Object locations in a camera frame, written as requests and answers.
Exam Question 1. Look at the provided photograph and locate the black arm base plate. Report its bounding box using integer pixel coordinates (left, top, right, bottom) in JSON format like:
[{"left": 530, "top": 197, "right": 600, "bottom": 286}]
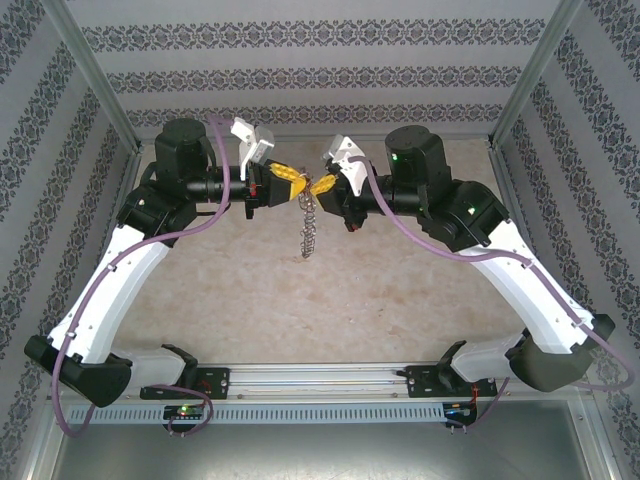
[
  {"left": 139, "top": 367, "right": 231, "bottom": 401},
  {"left": 407, "top": 364, "right": 499, "bottom": 400}
]

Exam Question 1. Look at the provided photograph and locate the slotted grey cable duct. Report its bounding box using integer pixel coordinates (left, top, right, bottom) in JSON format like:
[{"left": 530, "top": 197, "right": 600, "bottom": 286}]
[{"left": 67, "top": 403, "right": 446, "bottom": 424}]

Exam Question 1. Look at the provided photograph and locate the aluminium mounting rail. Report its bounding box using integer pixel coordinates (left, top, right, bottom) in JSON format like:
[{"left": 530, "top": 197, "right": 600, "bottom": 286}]
[{"left": 49, "top": 363, "right": 586, "bottom": 401}]

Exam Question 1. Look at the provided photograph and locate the grey beaded necklace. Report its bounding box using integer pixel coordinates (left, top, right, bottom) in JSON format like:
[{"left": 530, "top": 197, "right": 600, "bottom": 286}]
[{"left": 298, "top": 167, "right": 321, "bottom": 260}]

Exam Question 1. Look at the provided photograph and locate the sheet metal panel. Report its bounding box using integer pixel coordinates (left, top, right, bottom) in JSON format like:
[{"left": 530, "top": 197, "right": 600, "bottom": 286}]
[{"left": 47, "top": 422, "right": 614, "bottom": 480}]

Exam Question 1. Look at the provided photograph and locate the aluminium frame post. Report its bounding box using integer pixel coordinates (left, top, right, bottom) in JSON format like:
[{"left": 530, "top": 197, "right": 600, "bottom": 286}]
[
  {"left": 42, "top": 0, "right": 144, "bottom": 154},
  {"left": 487, "top": 0, "right": 586, "bottom": 149}
]

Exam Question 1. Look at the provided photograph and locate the purple cable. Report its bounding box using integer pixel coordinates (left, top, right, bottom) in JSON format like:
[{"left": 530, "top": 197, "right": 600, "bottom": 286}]
[
  {"left": 51, "top": 113, "right": 232, "bottom": 439},
  {"left": 348, "top": 155, "right": 634, "bottom": 434}
]

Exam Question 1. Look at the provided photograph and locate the aluminium frame crossbar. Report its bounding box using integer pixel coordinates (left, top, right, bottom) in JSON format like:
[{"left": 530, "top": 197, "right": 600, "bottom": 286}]
[{"left": 134, "top": 132, "right": 496, "bottom": 147}]

